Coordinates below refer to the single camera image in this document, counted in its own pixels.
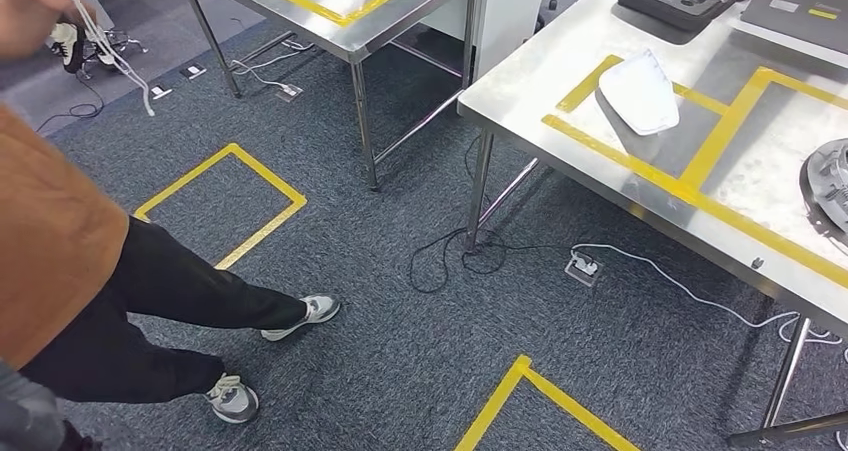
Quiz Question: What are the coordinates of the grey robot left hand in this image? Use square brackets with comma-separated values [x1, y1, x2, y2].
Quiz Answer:
[0, 361, 68, 451]

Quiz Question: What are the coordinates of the white controller with cord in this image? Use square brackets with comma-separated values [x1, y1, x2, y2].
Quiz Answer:
[29, 0, 157, 118]

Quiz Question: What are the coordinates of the white plastic shell part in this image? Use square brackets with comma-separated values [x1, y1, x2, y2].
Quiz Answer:
[598, 49, 682, 137]

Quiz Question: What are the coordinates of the steel workbench table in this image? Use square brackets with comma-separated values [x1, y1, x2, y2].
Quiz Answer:
[457, 0, 848, 449]

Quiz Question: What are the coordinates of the standing person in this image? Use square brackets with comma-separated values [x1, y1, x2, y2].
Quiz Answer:
[0, 0, 342, 426]

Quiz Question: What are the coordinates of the yellow floor tape square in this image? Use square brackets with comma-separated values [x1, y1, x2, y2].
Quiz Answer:
[134, 143, 308, 270]
[453, 355, 641, 451]

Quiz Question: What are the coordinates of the black office chair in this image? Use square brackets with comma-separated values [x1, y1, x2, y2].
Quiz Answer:
[78, 29, 150, 82]

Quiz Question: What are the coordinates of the white desk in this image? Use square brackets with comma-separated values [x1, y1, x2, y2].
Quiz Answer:
[423, 0, 550, 82]

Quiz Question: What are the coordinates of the black foam case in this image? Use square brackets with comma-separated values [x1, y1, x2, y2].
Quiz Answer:
[616, 0, 755, 33]

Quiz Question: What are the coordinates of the silver wheel hubcap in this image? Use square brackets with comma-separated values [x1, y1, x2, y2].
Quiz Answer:
[799, 137, 848, 237]

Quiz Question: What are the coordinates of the grey laptop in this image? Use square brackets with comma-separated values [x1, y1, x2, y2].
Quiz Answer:
[740, 0, 848, 55]

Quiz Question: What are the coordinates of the black floor cable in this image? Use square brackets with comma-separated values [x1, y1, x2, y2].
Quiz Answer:
[407, 133, 574, 296]
[36, 70, 106, 135]

